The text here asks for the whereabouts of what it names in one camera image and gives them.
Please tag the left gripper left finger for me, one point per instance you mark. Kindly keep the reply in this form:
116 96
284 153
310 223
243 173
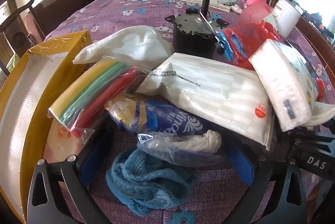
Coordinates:
46 202

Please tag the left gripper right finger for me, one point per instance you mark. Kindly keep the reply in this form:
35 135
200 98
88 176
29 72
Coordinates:
287 202

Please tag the white napkin pack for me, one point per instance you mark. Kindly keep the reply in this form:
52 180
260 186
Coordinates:
290 87

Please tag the large white tissue pack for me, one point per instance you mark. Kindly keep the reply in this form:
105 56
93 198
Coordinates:
229 96

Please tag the blue fluffy towel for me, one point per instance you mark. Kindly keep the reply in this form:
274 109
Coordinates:
144 183

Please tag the colourful sponge cloths pack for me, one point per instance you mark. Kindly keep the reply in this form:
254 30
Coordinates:
78 106

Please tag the blue Vinda tissue pack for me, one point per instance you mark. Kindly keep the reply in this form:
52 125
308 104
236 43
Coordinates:
137 115

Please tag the red plastic bag bundle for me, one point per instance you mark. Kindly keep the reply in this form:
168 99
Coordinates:
255 25

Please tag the yellow cardboard tray box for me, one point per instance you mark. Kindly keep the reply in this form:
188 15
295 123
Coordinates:
38 79

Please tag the white cup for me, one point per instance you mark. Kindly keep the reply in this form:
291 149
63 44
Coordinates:
286 17

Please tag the black motor with shaft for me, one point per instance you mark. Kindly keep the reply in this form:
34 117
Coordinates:
196 32

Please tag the dark wooden chair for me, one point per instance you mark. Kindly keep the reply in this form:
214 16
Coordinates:
15 32

